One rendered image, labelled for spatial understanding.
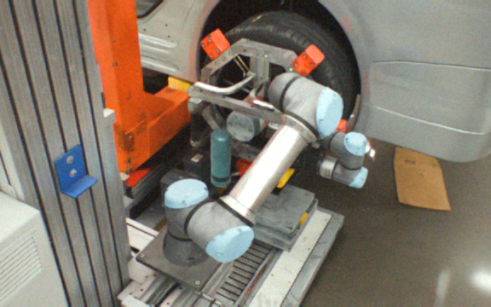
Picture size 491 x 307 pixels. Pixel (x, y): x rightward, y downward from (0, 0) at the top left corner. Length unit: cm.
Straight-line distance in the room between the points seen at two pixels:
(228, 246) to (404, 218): 183
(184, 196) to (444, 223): 198
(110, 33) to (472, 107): 136
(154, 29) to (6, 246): 166
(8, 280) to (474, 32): 159
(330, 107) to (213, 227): 43
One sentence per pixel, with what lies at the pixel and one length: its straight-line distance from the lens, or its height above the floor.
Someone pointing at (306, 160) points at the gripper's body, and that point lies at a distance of 177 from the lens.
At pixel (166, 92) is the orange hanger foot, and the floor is 68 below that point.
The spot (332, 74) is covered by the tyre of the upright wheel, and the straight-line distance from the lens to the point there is 195.
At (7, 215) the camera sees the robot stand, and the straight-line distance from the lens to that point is 107.
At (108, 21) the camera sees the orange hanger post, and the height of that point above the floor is 123.
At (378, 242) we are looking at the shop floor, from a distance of 276.
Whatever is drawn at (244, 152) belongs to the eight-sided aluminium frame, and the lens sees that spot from 219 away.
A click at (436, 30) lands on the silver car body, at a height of 126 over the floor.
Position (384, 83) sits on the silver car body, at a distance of 202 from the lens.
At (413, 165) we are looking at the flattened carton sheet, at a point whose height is 1.
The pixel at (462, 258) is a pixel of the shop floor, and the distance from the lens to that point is 285.
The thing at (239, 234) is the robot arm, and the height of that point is 103.
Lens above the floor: 191
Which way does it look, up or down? 37 degrees down
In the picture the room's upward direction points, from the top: 3 degrees clockwise
